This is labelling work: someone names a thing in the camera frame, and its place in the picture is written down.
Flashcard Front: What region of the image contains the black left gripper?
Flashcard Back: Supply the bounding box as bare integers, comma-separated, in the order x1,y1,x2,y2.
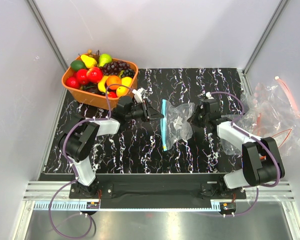
125,99,164,123

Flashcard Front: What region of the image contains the clear blue zip top bag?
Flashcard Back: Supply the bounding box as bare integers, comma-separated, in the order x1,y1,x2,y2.
160,99,195,152

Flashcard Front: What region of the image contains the orange toy orange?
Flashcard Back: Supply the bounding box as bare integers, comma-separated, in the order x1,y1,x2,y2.
106,75,122,91

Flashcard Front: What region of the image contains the yellow toy banana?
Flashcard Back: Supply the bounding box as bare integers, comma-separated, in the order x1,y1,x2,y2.
97,75,109,96

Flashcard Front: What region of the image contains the red toy apple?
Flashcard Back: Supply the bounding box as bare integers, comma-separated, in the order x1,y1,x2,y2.
65,76,81,89
86,66,103,84
76,69,89,85

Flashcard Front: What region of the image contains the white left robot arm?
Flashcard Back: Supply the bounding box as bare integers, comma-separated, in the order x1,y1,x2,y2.
58,95,195,198

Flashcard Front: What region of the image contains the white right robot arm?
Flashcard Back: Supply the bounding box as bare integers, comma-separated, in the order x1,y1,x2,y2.
187,98,285,199

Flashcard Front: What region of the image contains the black marble pattern mat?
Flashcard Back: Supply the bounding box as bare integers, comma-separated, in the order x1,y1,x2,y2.
42,68,251,174

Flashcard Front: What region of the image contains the small yellow toy lemon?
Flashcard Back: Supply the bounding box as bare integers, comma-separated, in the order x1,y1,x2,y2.
116,86,129,98

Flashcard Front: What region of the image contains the small red toy fruit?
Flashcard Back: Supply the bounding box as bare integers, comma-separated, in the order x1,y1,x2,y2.
107,91,118,98

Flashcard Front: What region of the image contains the dark toy blackberry cluster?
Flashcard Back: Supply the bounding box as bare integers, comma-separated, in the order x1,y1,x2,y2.
120,68,136,78

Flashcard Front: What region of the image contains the orange plastic fruit basket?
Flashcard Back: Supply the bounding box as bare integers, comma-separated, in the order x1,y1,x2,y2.
61,58,139,110

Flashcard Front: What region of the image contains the purple toy grape bunch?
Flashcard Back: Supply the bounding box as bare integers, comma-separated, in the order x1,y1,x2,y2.
99,60,130,76

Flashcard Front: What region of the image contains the green toy pear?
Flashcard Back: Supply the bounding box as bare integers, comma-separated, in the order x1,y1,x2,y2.
98,53,112,67

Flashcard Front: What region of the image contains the yellow toy pear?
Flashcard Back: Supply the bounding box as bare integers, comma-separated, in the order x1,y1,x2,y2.
80,54,98,69

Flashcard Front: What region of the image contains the pile of spare plastic bags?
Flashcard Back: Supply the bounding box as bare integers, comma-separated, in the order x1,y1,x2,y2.
227,76,300,157

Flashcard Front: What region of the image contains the green toy lime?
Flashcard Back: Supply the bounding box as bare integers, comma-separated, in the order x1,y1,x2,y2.
70,60,86,72

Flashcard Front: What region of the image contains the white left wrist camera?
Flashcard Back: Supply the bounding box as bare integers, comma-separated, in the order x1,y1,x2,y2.
132,87,146,104

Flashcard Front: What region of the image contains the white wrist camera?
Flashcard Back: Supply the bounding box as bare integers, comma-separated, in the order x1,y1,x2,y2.
132,87,146,104
205,92,213,99

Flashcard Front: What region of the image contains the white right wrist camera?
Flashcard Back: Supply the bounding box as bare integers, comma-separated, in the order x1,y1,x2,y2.
205,92,213,99

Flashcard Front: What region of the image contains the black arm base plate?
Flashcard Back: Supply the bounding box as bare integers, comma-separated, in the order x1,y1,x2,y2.
69,173,246,200

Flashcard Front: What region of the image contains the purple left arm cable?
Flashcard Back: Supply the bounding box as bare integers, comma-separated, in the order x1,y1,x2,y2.
48,83,138,238

